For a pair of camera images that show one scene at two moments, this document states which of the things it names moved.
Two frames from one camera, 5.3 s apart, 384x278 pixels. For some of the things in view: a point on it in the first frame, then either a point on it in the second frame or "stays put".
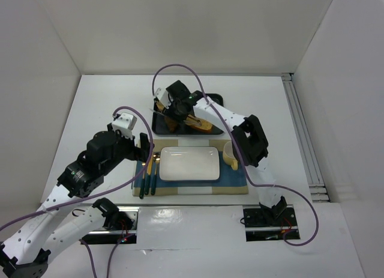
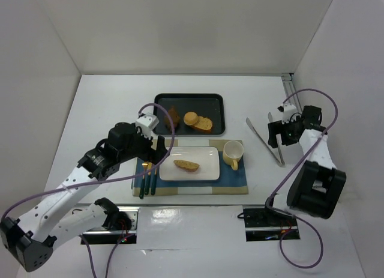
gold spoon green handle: x=153 y=182 stays put
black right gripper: x=173 y=112 -> x=276 y=129
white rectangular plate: x=189 y=163 stays put
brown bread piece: x=171 y=124 stays put
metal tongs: x=187 y=120 -> x=280 y=163
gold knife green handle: x=150 y=166 stays put
